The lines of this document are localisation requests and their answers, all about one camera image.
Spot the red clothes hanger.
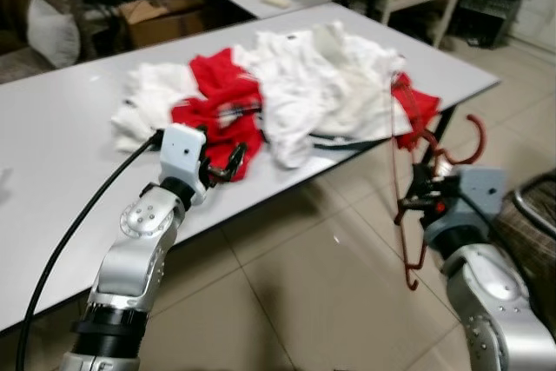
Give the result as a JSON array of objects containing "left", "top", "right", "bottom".
[{"left": 388, "top": 71, "right": 487, "bottom": 292}]

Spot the red polo shirt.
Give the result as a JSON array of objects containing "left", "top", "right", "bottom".
[
  {"left": 391, "top": 74, "right": 441, "bottom": 150},
  {"left": 171, "top": 48, "right": 266, "bottom": 182}
]

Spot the open cardboard box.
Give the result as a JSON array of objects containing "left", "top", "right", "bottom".
[{"left": 119, "top": 0, "right": 209, "bottom": 49}]

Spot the large grey table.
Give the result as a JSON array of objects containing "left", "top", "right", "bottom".
[{"left": 0, "top": 2, "right": 500, "bottom": 333}]

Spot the black plastic crate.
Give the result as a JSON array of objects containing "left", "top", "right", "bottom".
[{"left": 454, "top": 0, "right": 524, "bottom": 49}]

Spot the white bag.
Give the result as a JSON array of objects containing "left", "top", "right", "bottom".
[{"left": 26, "top": 0, "right": 81, "bottom": 68}]

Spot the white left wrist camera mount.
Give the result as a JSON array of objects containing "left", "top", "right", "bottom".
[{"left": 159, "top": 123, "right": 208, "bottom": 207}]

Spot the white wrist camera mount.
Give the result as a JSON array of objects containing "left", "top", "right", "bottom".
[
  {"left": 159, "top": 123, "right": 208, "bottom": 207},
  {"left": 452, "top": 165, "right": 506, "bottom": 233}
]

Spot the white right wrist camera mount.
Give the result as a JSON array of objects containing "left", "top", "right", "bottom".
[{"left": 452, "top": 165, "right": 506, "bottom": 233}]

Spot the brown woven metal-frame chair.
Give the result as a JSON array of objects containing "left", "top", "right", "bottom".
[{"left": 495, "top": 171, "right": 556, "bottom": 302}]

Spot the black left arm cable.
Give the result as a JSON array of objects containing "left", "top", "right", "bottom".
[{"left": 16, "top": 130, "right": 166, "bottom": 371}]

